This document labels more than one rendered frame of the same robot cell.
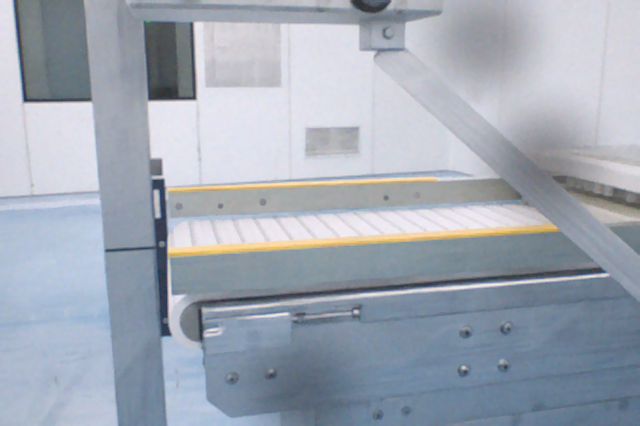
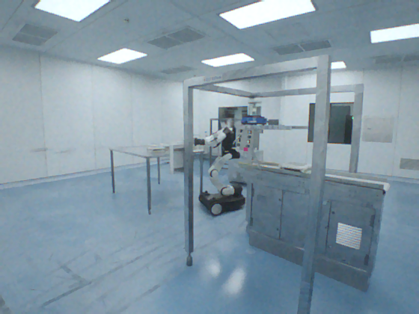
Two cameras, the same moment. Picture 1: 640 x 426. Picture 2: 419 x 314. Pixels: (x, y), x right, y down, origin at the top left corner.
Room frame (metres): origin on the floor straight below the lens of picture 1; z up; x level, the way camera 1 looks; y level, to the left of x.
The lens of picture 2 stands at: (-1.09, -1.76, 1.32)
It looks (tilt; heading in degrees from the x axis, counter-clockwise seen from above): 8 degrees down; 57
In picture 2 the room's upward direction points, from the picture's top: 1 degrees clockwise
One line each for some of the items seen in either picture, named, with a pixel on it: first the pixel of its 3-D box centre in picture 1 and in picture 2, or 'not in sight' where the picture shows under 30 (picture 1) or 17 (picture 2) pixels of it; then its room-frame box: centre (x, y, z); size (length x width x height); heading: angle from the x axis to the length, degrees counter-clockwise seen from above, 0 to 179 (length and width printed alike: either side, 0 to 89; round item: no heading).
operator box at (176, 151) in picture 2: not in sight; (179, 158); (-0.27, 0.05, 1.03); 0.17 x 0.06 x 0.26; 14
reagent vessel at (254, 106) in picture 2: not in sight; (254, 107); (0.58, 0.03, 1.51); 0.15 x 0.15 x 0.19
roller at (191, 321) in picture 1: (193, 273); not in sight; (0.59, 0.13, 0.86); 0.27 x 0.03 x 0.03; 14
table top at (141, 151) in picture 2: not in sight; (154, 149); (0.21, 2.21, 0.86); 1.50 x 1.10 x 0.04; 102
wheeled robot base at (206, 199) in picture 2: not in sight; (224, 195); (0.98, 1.11, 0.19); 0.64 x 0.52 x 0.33; 168
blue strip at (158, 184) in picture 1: (162, 259); not in sight; (0.72, 0.19, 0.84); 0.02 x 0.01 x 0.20; 104
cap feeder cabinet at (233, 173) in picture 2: not in sight; (245, 166); (2.33, 2.16, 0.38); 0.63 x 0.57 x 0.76; 110
